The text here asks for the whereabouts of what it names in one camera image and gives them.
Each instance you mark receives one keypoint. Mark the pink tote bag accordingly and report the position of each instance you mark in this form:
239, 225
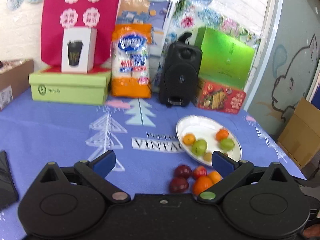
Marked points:
59, 15

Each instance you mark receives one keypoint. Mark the shiny green gift box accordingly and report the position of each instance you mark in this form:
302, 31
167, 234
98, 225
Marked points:
224, 59

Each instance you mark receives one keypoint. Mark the white cup box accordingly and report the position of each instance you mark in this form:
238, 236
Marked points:
78, 49

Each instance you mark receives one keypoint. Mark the dark purple plum top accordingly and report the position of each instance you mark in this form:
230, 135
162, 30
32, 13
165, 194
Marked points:
183, 171

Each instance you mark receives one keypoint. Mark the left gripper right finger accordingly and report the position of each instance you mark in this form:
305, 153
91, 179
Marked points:
233, 174

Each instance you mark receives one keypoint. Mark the brown cardboard box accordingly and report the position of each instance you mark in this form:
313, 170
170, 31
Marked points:
14, 79

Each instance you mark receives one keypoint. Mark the small orange kumquat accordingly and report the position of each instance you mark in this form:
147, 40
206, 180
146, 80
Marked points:
189, 139

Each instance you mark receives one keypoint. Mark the black speaker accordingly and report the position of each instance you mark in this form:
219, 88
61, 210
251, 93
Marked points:
180, 73

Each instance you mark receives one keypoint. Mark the light green shoe box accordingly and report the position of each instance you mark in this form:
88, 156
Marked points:
52, 85

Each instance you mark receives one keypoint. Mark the orange paper cup pack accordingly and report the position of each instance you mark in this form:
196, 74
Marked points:
130, 68

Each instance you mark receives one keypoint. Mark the dark red plum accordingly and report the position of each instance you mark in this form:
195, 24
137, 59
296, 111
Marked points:
178, 185

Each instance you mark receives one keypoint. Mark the blue printed tablecloth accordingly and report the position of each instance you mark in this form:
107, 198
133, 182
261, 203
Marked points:
142, 134

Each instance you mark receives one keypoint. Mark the large orange mandarin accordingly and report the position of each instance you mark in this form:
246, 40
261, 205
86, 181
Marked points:
221, 134

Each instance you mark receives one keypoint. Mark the cardboard box on floor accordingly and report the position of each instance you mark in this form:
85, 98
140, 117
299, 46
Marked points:
300, 137

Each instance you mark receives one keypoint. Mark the small orange mandarin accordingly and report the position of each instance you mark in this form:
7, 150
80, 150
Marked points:
215, 177

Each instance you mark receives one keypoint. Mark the red cracker box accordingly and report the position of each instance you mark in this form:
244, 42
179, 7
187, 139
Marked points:
217, 97

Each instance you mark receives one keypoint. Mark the brown longan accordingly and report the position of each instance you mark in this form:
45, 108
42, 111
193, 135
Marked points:
207, 157

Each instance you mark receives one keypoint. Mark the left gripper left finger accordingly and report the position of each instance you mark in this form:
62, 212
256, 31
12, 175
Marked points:
94, 173

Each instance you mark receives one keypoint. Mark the large green fruit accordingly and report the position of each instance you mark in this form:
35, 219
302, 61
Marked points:
199, 147

